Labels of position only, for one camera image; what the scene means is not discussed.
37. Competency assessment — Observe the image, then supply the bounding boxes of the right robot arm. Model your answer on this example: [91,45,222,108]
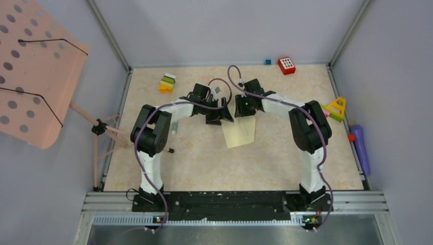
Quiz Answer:
[235,79,332,210]

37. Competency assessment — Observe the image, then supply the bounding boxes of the stacked colourful toy blocks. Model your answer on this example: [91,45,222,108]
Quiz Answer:
[158,73,176,93]

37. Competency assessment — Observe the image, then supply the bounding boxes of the purple cable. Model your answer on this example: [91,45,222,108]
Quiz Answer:
[134,78,233,234]
[227,65,335,232]

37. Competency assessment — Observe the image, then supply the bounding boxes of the glue stick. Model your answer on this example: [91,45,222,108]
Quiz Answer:
[171,121,178,135]

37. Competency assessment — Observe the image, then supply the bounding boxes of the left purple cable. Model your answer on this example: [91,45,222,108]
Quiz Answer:
[134,78,233,234]

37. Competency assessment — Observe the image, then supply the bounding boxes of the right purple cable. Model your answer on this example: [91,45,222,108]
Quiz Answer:
[227,65,335,232]

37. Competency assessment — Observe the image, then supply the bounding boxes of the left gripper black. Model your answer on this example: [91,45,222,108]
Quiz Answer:
[200,97,233,126]

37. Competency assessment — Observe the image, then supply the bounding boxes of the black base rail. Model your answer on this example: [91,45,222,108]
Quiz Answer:
[82,191,389,230]

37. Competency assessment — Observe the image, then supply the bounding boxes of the pink perforated music stand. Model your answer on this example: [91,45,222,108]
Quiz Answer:
[0,0,175,190]

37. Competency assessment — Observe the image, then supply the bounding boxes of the yellow envelope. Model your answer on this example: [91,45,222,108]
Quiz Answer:
[222,116,256,149]

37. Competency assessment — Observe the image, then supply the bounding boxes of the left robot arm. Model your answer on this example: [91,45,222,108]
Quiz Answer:
[130,83,234,211]

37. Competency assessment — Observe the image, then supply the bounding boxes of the red toy block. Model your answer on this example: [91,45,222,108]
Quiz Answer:
[277,57,296,76]

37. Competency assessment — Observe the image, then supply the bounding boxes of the pink small block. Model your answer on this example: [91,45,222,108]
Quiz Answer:
[322,109,330,118]

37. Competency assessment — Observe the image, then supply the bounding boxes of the yellow green toy block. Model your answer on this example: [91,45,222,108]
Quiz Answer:
[321,97,346,122]

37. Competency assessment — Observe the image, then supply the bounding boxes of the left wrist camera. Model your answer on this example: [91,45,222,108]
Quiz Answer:
[209,87,221,101]

